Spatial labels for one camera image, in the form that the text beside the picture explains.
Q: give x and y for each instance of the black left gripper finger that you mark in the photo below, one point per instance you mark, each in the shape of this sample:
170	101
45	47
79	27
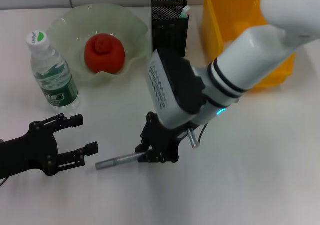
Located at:
91	148
76	120

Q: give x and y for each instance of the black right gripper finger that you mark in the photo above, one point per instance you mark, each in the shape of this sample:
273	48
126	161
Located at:
148	158
143	148

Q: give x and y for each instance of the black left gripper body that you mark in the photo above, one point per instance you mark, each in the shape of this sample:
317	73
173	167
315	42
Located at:
30	155

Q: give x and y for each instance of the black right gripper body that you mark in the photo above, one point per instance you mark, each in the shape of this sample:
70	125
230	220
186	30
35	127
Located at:
162	142

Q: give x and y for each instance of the grey glitter pen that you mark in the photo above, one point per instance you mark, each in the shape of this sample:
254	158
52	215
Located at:
115	162

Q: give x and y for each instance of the clear green-label water bottle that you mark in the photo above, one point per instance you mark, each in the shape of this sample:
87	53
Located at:
52	80

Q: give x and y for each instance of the red-orange toy orange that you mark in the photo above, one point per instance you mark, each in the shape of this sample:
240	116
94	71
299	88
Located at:
105	55

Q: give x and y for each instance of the mint green utility knife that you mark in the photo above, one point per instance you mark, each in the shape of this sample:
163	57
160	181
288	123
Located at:
185	12

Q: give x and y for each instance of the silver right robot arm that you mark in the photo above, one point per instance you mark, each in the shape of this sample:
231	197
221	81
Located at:
250	60

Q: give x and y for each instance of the green glass fruit plate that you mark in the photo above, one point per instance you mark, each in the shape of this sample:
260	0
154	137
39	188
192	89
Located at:
70	35

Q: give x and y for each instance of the black mesh pen holder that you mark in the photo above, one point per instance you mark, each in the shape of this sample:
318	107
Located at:
167	27

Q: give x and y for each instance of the yellow plastic bin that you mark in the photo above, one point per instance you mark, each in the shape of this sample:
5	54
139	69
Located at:
212	22

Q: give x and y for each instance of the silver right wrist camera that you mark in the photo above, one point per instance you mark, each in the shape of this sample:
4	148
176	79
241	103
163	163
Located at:
162	90

